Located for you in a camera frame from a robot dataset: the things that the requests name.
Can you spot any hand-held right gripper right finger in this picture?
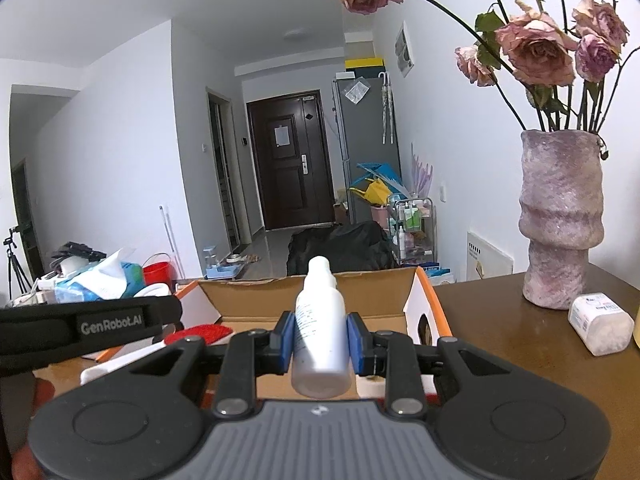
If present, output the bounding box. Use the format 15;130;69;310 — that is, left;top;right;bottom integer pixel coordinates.
346;311;513;418

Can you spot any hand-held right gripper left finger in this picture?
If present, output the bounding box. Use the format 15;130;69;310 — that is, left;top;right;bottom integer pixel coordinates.
127;311;296;418

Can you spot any white spray bottle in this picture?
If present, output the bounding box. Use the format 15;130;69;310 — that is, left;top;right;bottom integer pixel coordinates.
291;256;353;399

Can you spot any red cardboard box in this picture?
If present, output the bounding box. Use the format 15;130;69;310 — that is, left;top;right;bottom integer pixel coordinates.
80;266;453;406

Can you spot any red white lint brush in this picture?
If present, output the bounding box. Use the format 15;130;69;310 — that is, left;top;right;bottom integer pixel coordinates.
80;323;235;386

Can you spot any person's left hand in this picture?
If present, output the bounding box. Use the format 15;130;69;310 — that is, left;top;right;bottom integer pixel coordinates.
10;377;56;480

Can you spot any blue tissue pack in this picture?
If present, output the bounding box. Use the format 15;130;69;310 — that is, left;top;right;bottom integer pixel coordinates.
54;247;146;303

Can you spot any black tripod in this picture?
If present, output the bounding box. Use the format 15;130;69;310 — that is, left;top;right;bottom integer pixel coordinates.
2;226;32;301

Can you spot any black bag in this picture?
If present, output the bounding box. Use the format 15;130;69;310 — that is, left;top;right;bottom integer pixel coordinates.
286;221;398;277

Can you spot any pet water dispenser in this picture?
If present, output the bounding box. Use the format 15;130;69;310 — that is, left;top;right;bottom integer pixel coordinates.
202;245;246;281

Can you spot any red bucket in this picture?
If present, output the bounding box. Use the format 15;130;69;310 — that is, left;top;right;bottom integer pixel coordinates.
142;253;177;286

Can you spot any blue white packet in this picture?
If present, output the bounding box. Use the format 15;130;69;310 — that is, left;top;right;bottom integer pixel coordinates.
422;265;456;286

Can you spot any storage trolley with bottles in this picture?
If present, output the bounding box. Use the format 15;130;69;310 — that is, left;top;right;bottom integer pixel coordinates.
387;197;438;266

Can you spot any yellow bag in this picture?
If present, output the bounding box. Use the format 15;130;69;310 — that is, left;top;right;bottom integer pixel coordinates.
348;178;393;207

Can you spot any blue folding rack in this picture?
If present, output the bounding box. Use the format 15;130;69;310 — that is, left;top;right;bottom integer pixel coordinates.
356;161;406;193

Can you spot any grey side door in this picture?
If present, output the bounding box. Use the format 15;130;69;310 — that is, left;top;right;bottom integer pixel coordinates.
207;87;243;256

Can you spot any pale purple decoration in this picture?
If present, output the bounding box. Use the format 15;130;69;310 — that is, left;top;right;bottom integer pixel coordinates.
410;142;436;198

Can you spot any dark brown door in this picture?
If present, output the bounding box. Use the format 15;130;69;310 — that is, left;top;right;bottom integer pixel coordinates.
246;92;337;232

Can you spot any grey refrigerator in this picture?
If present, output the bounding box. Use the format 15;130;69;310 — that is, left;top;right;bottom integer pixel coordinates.
332;74;403;226

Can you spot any pink ceramic vase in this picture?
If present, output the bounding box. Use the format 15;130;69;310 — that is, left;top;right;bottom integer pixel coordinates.
518;130;607;309

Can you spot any white folded umbrella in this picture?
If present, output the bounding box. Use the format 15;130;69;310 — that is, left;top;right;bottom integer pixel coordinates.
378;72;393;145

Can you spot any white plastic jar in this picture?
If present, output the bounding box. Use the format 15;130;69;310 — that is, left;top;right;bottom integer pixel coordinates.
567;291;635;357

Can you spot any clear document pouch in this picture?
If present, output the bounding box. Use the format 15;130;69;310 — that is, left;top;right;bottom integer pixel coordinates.
345;80;370;105

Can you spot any bunch of dried pink roses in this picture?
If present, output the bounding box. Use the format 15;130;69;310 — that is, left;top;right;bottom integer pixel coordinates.
328;0;640;133

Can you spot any wall electrical panel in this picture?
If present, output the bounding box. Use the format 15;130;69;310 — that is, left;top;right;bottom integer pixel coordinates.
394;21;416;78

